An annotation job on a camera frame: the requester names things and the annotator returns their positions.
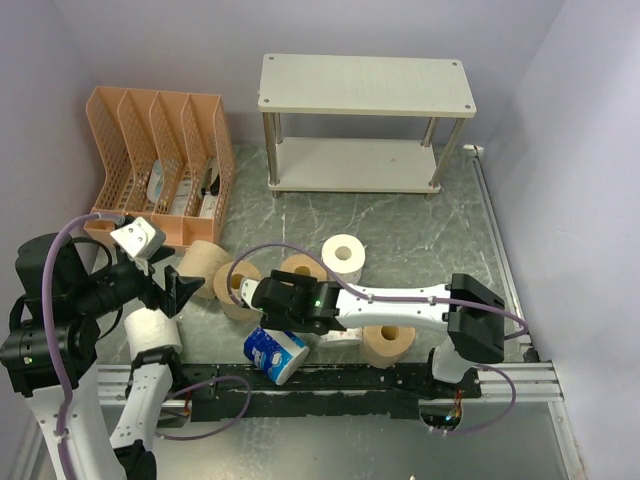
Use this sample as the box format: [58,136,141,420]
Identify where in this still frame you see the black tool in organizer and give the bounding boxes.
[199,169,221,198]

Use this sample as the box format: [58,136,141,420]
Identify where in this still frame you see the white dotted roll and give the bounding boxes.
[321,234,366,283]
[318,328,362,348]

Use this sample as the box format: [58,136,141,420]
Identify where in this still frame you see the orange plastic file organizer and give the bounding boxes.
[86,86,236,249]

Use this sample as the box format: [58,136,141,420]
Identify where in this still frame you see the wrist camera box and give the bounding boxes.
[110,217,166,260]
[238,277,260,310]

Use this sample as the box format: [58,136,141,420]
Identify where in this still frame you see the white two-tier shelf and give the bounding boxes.
[258,53,477,196]

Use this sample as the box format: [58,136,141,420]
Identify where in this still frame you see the plain white paper roll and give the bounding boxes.
[124,308,182,360]

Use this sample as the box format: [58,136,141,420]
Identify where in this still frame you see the aluminium rail front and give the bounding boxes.
[98,362,564,407]

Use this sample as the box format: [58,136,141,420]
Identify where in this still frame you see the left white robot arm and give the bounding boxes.
[1,233,204,479]

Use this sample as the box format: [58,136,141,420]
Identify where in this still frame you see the blue paper roll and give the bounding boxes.
[243,327,310,386]

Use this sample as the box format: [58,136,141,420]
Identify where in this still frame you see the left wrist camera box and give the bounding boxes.
[110,217,166,260]

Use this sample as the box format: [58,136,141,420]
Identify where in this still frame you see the brown roll sideways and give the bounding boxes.
[176,240,231,299]

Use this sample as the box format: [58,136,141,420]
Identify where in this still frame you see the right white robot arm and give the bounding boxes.
[239,270,506,398]

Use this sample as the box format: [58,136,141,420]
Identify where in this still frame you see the brown roll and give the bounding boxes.
[361,326,416,369]
[213,260,262,322]
[279,254,327,281]

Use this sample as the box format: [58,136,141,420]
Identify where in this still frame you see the white packets in organizer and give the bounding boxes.
[144,158,221,219]

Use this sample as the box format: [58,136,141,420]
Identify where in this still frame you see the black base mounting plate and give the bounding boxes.
[183,363,481,422]

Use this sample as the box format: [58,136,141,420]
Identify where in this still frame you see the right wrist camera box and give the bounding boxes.
[238,277,260,310]

